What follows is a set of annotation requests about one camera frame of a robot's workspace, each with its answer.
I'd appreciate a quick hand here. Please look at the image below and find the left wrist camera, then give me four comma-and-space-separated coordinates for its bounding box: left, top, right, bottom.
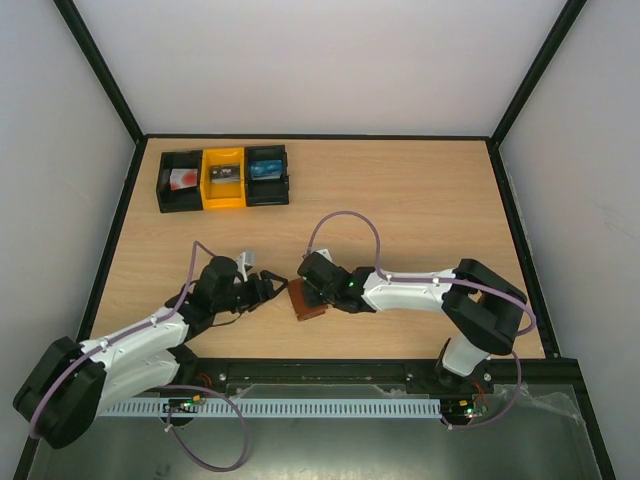
235, 250, 255, 281

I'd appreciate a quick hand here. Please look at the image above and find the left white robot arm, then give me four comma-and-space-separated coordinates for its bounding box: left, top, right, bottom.
13, 256, 288, 449

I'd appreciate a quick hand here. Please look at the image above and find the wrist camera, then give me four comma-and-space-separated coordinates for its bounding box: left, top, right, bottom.
306, 248, 333, 262
235, 250, 255, 281

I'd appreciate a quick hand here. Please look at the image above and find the yellow storage bin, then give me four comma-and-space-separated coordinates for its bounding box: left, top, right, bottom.
199, 147, 247, 210

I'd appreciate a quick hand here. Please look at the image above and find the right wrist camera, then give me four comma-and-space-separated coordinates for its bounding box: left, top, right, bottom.
306, 248, 333, 262

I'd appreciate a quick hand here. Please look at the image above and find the black enclosure frame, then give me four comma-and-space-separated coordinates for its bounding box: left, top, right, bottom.
56, 1, 614, 479

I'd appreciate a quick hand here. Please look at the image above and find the brown leather card holder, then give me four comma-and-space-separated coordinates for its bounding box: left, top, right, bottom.
287, 278, 327, 322

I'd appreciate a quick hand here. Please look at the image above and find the blue VIP card stack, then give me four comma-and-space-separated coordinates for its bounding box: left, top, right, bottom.
249, 159, 283, 181

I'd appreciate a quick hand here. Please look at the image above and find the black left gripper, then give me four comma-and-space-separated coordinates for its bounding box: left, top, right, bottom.
214, 270, 289, 314

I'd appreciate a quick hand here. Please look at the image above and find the white slotted cable duct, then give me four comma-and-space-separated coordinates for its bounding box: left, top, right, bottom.
102, 398, 441, 419

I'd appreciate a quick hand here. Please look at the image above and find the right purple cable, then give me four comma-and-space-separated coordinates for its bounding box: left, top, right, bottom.
305, 210, 539, 434

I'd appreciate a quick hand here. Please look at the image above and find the black VIP card stack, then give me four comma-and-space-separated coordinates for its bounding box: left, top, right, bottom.
209, 163, 241, 185

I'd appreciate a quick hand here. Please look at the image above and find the black storage bin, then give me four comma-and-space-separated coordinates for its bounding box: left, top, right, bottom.
244, 145, 289, 207
156, 150, 203, 213

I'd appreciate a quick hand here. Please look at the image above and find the black storage bin right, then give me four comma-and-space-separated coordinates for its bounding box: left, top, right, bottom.
244, 145, 289, 207

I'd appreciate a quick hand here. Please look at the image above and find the black storage bin left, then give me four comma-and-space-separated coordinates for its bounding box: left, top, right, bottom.
156, 150, 203, 213

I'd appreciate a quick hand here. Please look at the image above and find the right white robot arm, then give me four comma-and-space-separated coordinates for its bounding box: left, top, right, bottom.
298, 251, 537, 392

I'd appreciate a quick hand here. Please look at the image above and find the red white card stack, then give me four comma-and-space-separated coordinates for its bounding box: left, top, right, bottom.
169, 168, 199, 191

